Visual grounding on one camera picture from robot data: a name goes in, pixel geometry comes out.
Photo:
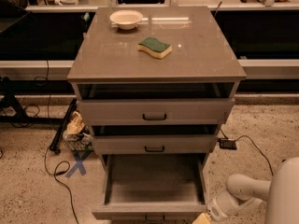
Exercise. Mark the black table leg frame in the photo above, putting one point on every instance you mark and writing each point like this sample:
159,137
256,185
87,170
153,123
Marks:
9,89

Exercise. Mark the crumpled bag on floor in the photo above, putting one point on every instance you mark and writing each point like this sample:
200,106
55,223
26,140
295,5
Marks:
76,134

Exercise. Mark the grey drawer cabinet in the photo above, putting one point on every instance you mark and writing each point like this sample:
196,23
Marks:
200,54

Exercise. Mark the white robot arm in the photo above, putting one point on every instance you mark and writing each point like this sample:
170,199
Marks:
281,194

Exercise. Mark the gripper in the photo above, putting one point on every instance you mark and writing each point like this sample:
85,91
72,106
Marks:
215,209

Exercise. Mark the green yellow sponge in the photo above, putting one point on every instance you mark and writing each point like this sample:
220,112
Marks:
154,47

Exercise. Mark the white bowl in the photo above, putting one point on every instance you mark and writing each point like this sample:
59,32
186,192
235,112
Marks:
126,19

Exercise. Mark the grey top drawer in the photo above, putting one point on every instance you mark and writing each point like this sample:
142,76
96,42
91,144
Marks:
154,104

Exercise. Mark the blue tape cross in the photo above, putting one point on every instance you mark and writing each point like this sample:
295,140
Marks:
79,157

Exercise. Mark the grey drawer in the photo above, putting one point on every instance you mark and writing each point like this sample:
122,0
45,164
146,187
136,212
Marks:
154,139
153,188
154,104

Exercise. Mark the grey bottom drawer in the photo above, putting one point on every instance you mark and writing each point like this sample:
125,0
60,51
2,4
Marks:
153,188

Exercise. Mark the grey middle drawer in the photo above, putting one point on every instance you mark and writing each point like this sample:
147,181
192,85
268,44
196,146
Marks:
154,139

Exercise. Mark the black power adapter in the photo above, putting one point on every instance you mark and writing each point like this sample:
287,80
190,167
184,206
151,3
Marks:
227,144

